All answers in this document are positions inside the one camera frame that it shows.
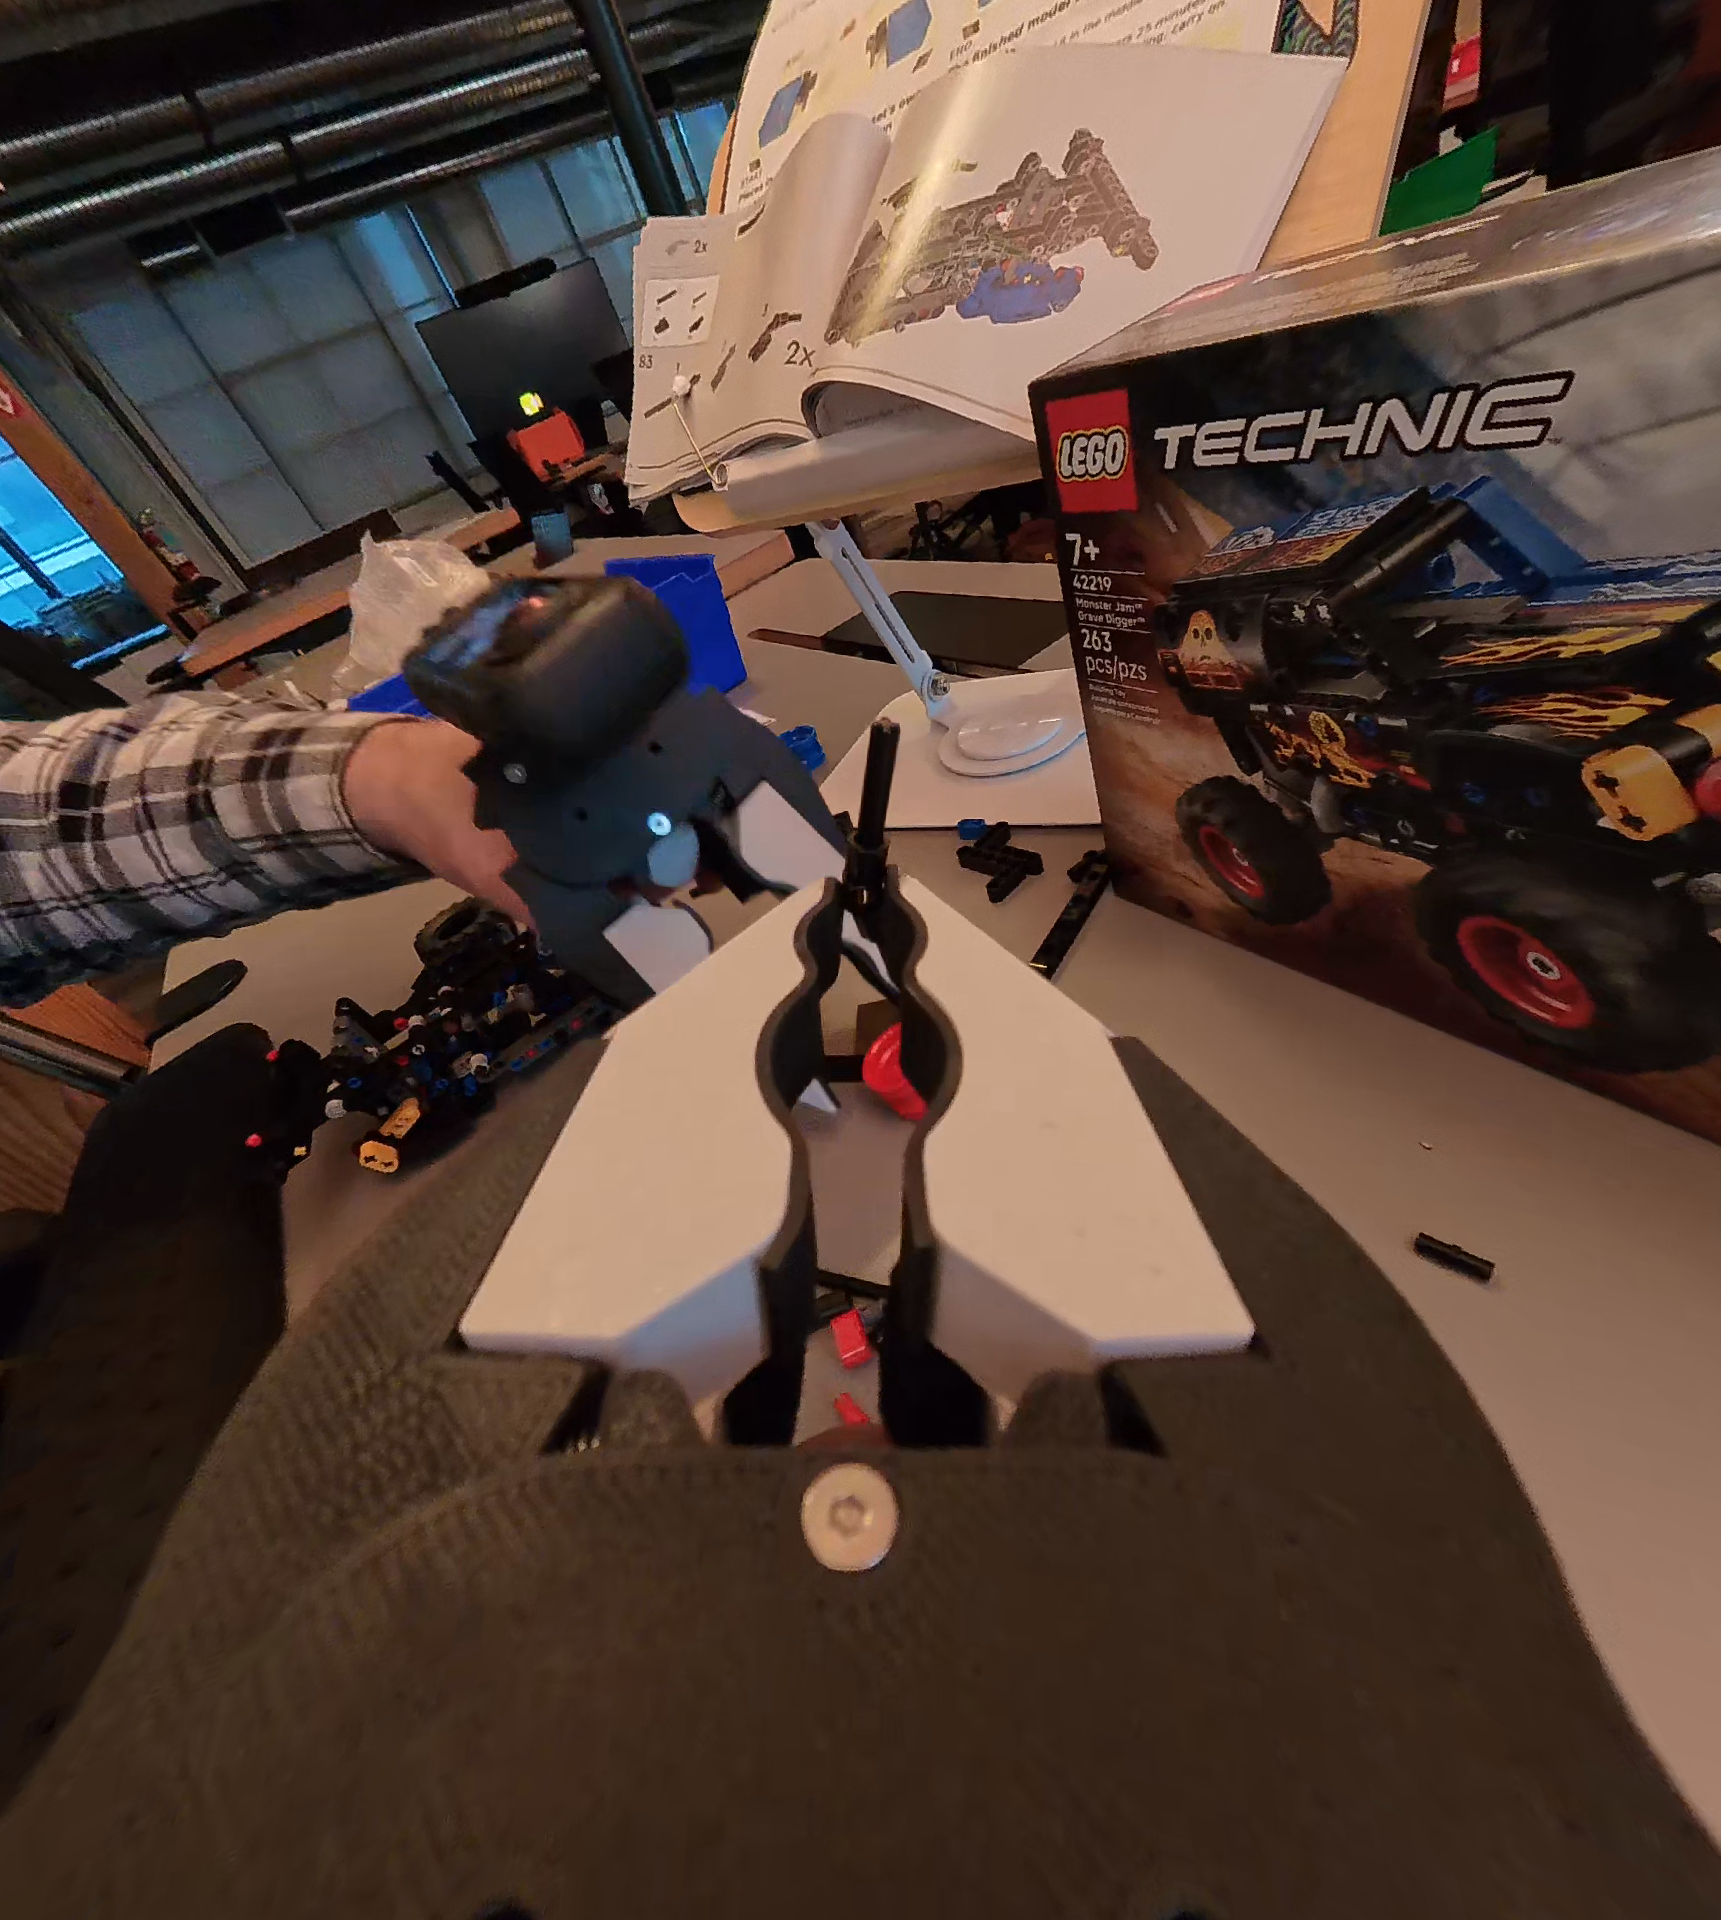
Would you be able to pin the grey desk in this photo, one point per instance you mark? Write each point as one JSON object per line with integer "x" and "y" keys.
{"x": 1625, "y": 1424}

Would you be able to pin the orange chair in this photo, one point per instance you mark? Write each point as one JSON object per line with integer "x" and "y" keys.
{"x": 548, "y": 446}

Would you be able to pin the white book stand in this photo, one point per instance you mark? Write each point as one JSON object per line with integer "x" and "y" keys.
{"x": 1011, "y": 750}

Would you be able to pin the wooden pillar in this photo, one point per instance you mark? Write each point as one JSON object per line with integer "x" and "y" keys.
{"x": 34, "y": 434}

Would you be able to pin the toy truck chassis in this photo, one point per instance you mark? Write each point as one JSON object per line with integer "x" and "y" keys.
{"x": 424, "y": 1050}

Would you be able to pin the small black pin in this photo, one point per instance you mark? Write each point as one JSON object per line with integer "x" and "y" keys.
{"x": 1452, "y": 1256}

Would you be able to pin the pile of small building pieces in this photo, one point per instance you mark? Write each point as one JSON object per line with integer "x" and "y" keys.
{"x": 844, "y": 1334}

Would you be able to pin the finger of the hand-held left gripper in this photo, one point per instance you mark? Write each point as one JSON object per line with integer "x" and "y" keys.
{"x": 785, "y": 849}
{"x": 656, "y": 945}

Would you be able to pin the instruction booklet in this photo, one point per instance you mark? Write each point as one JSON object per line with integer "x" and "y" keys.
{"x": 1040, "y": 165}

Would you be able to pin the black wall screen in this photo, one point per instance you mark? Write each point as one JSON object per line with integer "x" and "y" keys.
{"x": 522, "y": 344}

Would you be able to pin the black rod with connector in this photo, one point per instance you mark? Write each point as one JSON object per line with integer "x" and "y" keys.
{"x": 874, "y": 794}

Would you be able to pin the monster truck toy box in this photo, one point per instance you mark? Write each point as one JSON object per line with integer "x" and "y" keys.
{"x": 1475, "y": 720}

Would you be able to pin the black L-shaped beam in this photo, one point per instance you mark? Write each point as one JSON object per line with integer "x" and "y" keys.
{"x": 1002, "y": 862}

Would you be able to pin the blue wheel rim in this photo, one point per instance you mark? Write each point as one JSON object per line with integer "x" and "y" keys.
{"x": 801, "y": 747}

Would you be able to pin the green flat board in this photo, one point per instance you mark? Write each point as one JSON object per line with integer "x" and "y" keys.
{"x": 1436, "y": 182}

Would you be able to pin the black metal column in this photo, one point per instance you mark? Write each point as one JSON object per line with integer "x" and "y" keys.
{"x": 634, "y": 104}

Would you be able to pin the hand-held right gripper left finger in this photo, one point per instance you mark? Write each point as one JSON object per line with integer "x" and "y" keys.
{"x": 620, "y": 1200}

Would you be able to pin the person's left hand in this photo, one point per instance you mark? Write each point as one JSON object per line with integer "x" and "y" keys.
{"x": 418, "y": 794}

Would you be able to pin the crumpled clear plastic bag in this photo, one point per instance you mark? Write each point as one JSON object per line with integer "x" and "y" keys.
{"x": 410, "y": 608}

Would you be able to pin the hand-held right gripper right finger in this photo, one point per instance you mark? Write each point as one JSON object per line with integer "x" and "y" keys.
{"x": 1085, "y": 1200}

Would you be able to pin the blue storage bin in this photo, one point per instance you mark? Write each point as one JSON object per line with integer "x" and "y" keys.
{"x": 680, "y": 615}

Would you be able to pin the red fire extinguisher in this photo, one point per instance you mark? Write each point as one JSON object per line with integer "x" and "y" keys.
{"x": 166, "y": 552}

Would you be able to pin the person's left forearm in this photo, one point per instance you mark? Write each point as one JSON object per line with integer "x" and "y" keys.
{"x": 124, "y": 841}

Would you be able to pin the long black beam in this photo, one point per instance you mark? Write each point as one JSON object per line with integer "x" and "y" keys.
{"x": 1071, "y": 915}

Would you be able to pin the red wheel rim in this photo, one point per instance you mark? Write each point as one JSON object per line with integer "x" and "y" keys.
{"x": 892, "y": 1073}

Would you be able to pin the black chair armrest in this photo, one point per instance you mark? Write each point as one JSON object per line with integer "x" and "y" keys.
{"x": 192, "y": 999}

